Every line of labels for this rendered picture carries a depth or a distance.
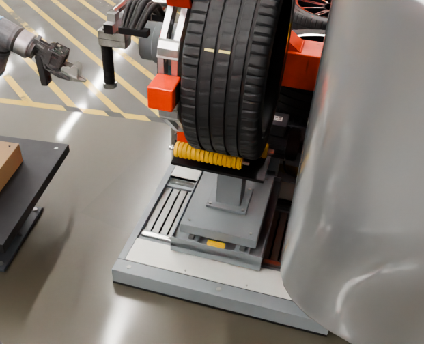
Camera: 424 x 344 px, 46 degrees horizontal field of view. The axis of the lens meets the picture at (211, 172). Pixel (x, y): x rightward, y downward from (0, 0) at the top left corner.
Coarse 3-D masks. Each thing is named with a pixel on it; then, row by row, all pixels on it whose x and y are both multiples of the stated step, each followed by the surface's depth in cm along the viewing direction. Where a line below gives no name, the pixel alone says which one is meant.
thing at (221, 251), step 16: (192, 192) 215; (272, 192) 221; (272, 208) 213; (176, 224) 200; (176, 240) 195; (192, 240) 193; (208, 240) 192; (208, 256) 195; (224, 256) 193; (240, 256) 190; (256, 256) 188
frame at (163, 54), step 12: (168, 12) 143; (180, 12) 142; (168, 24) 142; (180, 24) 142; (168, 36) 145; (180, 36) 141; (168, 48) 141; (180, 48) 142; (180, 60) 144; (180, 72) 148; (168, 120) 161; (180, 120) 159
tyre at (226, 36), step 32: (224, 0) 134; (256, 0) 133; (192, 32) 136; (224, 32) 134; (256, 32) 132; (192, 64) 137; (224, 64) 135; (256, 64) 133; (192, 96) 141; (224, 96) 139; (256, 96) 136; (192, 128) 150; (224, 128) 147; (256, 128) 144
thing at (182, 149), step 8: (176, 144) 178; (184, 144) 179; (176, 152) 178; (184, 152) 178; (192, 152) 177; (200, 152) 177; (208, 152) 176; (200, 160) 179; (208, 160) 177; (216, 160) 176; (224, 160) 175; (232, 160) 175; (240, 160) 174; (248, 160) 176; (232, 168) 177; (240, 168) 176
